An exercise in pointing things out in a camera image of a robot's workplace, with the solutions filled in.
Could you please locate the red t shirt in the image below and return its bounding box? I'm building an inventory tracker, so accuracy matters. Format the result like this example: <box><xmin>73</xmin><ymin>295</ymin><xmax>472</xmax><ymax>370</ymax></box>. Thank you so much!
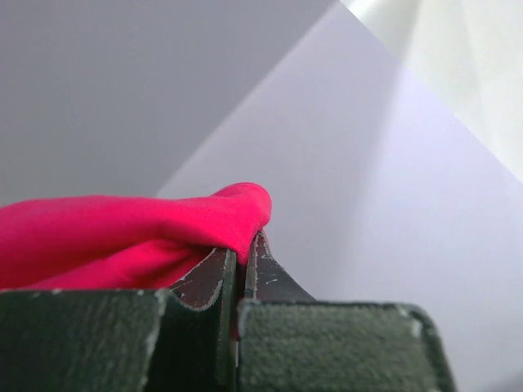
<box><xmin>1</xmin><ymin>183</ymin><xmax>271</xmax><ymax>289</ymax></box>

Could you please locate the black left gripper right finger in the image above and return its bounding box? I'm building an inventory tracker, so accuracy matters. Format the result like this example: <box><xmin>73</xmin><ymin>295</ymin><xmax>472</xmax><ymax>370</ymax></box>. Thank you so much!
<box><xmin>237</xmin><ymin>233</ymin><xmax>456</xmax><ymax>391</ymax></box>

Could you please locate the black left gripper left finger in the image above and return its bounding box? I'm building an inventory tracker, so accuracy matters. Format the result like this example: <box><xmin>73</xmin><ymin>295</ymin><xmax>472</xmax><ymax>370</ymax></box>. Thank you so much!
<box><xmin>1</xmin><ymin>249</ymin><xmax>236</xmax><ymax>391</ymax></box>

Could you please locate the folded cream t shirt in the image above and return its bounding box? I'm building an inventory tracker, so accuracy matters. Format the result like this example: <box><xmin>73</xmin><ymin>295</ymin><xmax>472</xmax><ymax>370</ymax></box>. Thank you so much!
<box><xmin>344</xmin><ymin>0</ymin><xmax>522</xmax><ymax>178</ymax></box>

